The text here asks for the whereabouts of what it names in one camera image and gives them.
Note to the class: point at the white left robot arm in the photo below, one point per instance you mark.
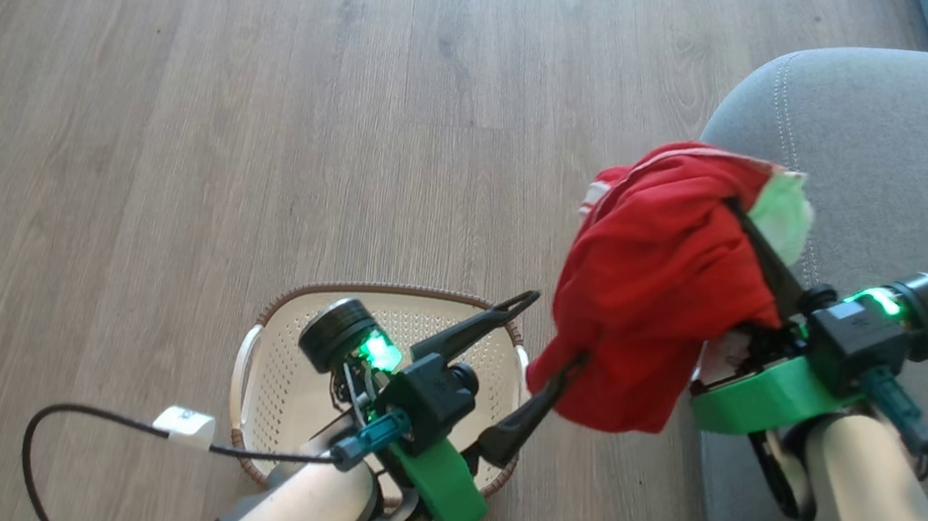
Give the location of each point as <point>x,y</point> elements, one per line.
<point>310,507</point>

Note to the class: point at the grey sofa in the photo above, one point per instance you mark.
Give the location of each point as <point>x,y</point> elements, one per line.
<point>884,153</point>

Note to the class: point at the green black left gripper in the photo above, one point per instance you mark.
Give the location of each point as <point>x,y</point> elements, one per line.
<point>449,493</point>

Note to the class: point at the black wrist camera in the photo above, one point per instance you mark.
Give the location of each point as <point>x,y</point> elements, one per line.
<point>429,398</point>
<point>853,339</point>

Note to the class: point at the white perforated laundry basket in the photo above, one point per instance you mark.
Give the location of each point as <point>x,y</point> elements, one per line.
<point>281,380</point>

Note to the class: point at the red garment with white trim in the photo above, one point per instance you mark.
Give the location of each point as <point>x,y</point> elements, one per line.
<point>655,293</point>

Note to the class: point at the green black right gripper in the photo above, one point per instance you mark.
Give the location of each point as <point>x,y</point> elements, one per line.
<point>766,399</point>

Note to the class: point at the light green garment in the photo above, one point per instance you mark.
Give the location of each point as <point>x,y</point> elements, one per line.
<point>784,216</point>

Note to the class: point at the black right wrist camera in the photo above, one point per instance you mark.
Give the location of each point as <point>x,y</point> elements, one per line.
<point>853,339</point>

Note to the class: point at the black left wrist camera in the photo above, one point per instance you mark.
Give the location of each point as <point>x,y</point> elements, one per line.
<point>429,398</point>

